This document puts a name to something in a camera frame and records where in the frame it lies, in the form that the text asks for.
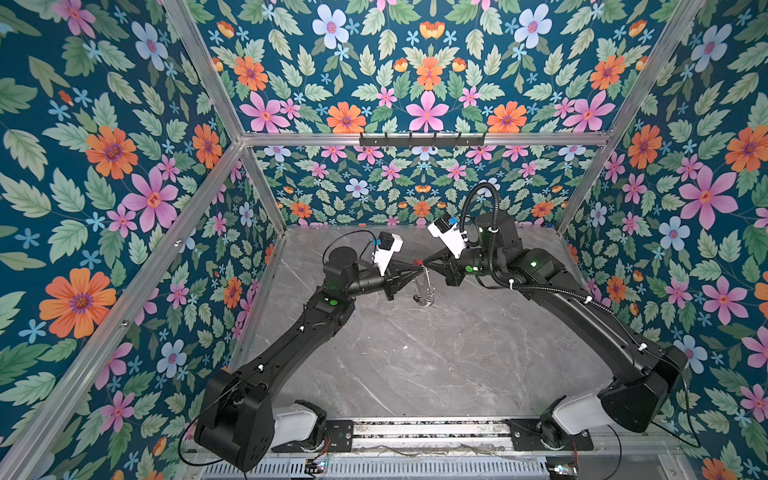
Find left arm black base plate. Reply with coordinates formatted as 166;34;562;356
271;420;355;454

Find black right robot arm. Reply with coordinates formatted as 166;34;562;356
422;182;687;449

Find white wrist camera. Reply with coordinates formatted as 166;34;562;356
427;214;468;260
373;231;403;276

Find white perforated cable duct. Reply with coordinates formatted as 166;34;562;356
202;457;550;479

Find steel keyring with red handle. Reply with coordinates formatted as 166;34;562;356
413;260;435;307

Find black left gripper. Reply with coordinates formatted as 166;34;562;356
344;258;424;302

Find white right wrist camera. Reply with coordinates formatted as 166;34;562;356
427;214;468;260

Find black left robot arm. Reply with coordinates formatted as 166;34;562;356
194;246;423;472

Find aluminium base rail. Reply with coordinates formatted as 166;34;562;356
185;416;679;460

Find black hook rail on wall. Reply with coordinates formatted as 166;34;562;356
358;132;486;149

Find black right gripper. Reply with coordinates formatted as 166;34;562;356
422;244;504;288

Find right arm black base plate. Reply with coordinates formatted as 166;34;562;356
504;418;594;451

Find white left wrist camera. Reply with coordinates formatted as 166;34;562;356
373;231;403;276

